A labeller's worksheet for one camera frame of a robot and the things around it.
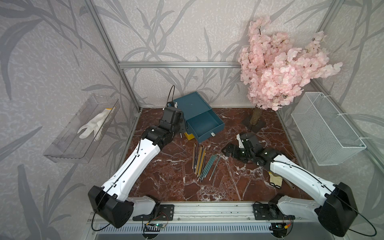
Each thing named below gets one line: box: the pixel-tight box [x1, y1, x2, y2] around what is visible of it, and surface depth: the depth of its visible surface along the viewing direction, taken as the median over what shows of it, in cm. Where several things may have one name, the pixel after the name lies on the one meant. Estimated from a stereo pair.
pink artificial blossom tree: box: [238, 16, 343, 126], surface depth 69 cm
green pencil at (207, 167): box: [197, 154, 218, 182], surface depth 91 cm
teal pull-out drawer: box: [186, 108, 225, 143], surface depth 87 cm
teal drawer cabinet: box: [172, 91, 212, 121], surface depth 96 cm
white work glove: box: [77, 108, 113, 141], surface depth 68 cm
